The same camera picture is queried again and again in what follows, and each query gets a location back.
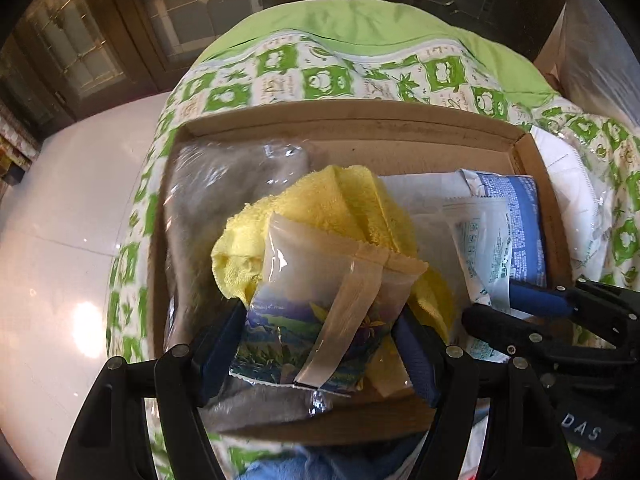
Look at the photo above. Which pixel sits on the large clear plastic sack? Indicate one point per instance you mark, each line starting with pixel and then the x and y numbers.
pixel 605 60

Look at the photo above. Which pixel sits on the blue and white packet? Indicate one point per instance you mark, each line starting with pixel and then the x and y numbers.
pixel 520 230

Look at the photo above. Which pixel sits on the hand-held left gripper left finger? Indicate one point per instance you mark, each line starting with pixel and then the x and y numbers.
pixel 220 355

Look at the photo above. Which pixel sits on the blue towel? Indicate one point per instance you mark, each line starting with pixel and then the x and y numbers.
pixel 320 465

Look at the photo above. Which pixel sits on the printed long boxes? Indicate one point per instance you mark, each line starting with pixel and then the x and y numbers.
pixel 15 145

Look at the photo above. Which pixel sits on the green printed blanket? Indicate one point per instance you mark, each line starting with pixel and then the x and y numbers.
pixel 310 60

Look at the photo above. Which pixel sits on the yellow towel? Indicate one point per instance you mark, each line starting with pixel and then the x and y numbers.
pixel 320 195

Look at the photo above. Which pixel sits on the cardboard box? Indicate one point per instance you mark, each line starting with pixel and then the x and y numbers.
pixel 350 132

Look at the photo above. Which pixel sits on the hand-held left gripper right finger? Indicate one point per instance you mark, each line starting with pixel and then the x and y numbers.
pixel 420 360

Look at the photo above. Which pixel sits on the white face mask packet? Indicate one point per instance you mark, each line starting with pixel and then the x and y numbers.
pixel 565 180

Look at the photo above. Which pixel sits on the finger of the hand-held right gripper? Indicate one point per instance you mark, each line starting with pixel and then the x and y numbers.
pixel 540 300
pixel 510 332

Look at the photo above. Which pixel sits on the grey cloth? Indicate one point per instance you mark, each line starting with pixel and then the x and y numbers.
pixel 210 195

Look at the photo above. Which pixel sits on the scenic printed packet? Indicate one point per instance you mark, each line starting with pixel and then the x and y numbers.
pixel 300 270

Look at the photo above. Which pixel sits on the white printed packet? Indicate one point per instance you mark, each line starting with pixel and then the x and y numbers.
pixel 480 250

